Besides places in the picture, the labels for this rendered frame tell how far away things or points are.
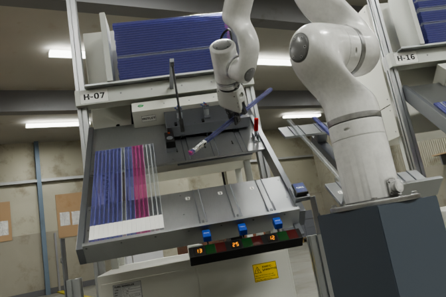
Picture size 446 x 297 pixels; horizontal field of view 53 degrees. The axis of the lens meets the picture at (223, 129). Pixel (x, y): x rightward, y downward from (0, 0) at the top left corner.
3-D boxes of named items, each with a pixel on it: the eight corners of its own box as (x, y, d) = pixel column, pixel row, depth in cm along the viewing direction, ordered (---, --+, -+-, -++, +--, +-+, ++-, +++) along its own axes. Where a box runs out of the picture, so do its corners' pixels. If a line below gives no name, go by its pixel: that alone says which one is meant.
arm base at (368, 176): (441, 194, 93) (417, 110, 97) (377, 205, 84) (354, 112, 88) (372, 205, 109) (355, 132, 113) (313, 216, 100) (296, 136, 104)
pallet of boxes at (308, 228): (302, 240, 1264) (295, 204, 1286) (318, 239, 1205) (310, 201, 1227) (272, 247, 1212) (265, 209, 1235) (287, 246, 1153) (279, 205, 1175)
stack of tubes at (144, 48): (236, 66, 197) (226, 11, 203) (119, 80, 189) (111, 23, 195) (232, 76, 209) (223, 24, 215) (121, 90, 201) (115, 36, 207)
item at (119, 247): (298, 225, 142) (300, 209, 138) (87, 264, 132) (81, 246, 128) (297, 223, 143) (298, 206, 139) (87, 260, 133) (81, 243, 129)
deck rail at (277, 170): (304, 225, 142) (306, 209, 139) (298, 225, 142) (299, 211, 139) (249, 118, 202) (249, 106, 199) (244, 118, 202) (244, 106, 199)
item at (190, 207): (298, 217, 142) (298, 209, 140) (85, 254, 132) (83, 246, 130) (279, 181, 158) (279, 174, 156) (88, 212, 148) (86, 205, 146)
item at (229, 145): (265, 158, 174) (265, 148, 171) (92, 185, 164) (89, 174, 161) (244, 118, 202) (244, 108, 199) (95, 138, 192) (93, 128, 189)
